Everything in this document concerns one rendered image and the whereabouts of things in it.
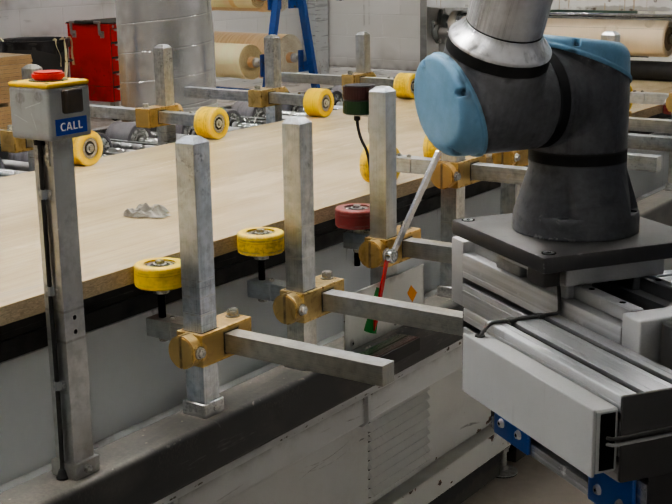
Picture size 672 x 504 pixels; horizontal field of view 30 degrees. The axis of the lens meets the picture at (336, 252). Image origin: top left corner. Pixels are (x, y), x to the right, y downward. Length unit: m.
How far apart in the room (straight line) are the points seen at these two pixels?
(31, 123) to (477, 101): 0.55
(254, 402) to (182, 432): 0.15
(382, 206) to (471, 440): 1.11
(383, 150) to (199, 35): 4.03
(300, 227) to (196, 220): 0.26
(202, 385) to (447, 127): 0.66
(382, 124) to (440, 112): 0.79
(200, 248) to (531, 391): 0.66
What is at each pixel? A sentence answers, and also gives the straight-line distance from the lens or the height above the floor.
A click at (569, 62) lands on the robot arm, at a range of 1.45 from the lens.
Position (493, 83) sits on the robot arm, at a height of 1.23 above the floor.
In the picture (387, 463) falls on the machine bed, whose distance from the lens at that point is 2.84.
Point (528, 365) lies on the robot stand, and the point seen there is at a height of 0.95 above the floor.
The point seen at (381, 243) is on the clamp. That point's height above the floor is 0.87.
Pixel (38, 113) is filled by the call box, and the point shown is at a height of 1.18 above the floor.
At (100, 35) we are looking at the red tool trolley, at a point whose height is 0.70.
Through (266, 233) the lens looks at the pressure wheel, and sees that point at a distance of 2.12.
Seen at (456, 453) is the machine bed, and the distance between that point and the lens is 3.10.
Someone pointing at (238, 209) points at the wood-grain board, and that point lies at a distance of 2.33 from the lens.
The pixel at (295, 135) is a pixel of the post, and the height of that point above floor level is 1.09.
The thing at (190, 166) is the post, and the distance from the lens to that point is 1.77.
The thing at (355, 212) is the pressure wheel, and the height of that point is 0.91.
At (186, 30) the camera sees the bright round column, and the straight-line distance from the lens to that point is 6.11.
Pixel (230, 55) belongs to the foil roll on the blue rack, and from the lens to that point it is 9.19.
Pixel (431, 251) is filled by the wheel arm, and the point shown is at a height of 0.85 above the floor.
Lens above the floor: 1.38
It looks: 14 degrees down
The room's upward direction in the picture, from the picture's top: 1 degrees counter-clockwise
